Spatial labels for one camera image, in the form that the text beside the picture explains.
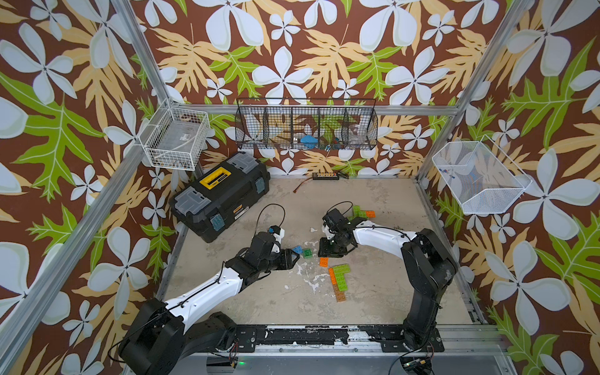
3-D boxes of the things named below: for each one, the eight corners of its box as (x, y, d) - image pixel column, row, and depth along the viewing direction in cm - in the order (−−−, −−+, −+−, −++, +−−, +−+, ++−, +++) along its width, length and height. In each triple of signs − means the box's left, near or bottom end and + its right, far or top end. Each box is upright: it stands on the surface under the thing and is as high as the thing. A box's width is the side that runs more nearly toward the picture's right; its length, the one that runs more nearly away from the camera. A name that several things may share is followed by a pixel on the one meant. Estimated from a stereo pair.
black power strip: (312, 179, 122) (312, 176, 121) (312, 175, 124) (313, 172, 123) (338, 180, 122) (339, 177, 120) (338, 176, 124) (339, 173, 122)
